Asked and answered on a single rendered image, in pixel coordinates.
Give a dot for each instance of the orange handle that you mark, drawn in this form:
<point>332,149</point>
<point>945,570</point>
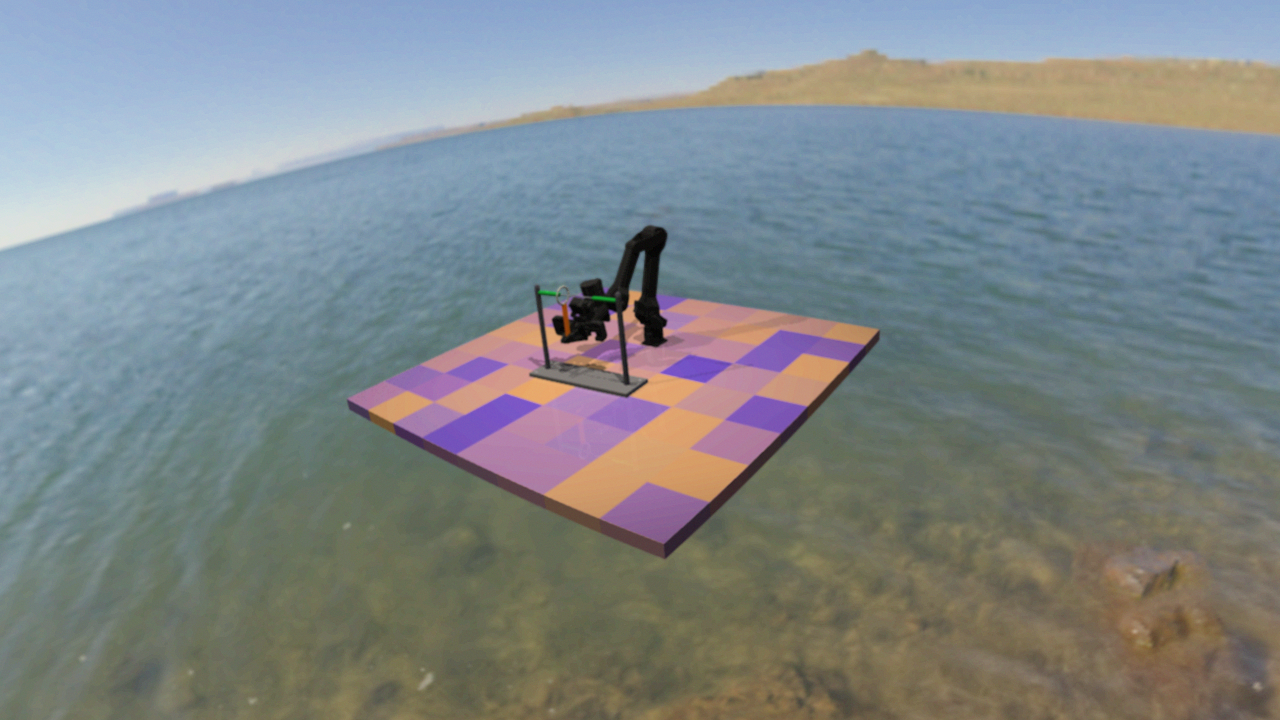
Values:
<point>564,310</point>

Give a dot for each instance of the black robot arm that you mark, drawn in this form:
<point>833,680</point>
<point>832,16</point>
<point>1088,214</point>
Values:
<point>647,310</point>

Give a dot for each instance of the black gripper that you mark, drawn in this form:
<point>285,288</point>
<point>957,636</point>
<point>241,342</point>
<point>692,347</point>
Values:
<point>580,327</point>

